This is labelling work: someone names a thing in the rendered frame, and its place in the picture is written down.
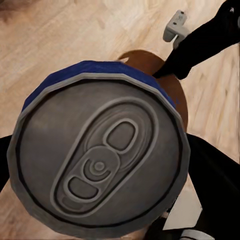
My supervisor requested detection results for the can of soda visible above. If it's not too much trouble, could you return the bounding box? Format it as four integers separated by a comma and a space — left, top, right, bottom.
6, 60, 191, 240

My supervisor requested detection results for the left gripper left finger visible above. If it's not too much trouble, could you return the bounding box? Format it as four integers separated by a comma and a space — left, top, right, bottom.
0, 135, 12, 193

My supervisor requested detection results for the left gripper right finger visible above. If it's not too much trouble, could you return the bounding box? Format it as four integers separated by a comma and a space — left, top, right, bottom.
186, 133, 240, 240

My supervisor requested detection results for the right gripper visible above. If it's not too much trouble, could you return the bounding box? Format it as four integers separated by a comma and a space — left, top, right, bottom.
153, 24, 219, 80

